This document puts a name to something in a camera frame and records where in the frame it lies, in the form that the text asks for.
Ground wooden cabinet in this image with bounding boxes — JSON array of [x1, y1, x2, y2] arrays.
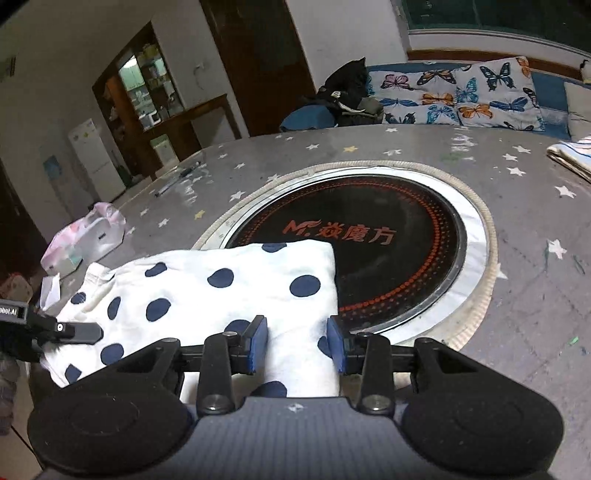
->
[[91, 21, 243, 182]]

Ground white polka dot pants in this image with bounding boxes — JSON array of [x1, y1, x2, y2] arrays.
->
[[46, 240, 341, 398]]

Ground blue sofa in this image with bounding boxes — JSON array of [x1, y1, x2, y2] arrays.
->
[[279, 61, 591, 140]]

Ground striped folded cloth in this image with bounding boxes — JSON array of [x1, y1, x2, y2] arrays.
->
[[547, 135, 591, 184]]

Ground dark wooden door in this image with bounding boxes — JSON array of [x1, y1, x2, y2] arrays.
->
[[199, 0, 318, 140]]

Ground grey pillow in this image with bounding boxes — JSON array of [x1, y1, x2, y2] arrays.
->
[[564, 82, 591, 140]]

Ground white pink tissue pack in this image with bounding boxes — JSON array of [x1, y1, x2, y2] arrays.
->
[[40, 201, 127, 278]]

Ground black backpack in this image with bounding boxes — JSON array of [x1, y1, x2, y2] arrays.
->
[[318, 57, 385, 128]]

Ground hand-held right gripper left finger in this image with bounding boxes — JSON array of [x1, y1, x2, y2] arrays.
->
[[115, 316, 269, 415]]

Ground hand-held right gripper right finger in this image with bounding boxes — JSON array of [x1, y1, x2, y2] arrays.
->
[[327, 316, 483, 415]]

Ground grey star-print tablecloth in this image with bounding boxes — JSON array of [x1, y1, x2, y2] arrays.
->
[[28, 124, 591, 416]]

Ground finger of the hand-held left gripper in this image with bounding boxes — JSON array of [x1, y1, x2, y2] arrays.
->
[[28, 315, 105, 345]]

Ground green framed window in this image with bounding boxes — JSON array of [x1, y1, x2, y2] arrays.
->
[[399, 0, 591, 49]]

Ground black pen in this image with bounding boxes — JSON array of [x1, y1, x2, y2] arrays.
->
[[154, 161, 202, 198]]

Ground butterfly print pillow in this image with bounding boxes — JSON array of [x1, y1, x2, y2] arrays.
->
[[451, 56, 546, 133], [368, 68, 463, 126]]

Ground white paper slip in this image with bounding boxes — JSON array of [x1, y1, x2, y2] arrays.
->
[[40, 274, 62, 311]]

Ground white refrigerator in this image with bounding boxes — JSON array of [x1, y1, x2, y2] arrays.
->
[[67, 117, 127, 202]]

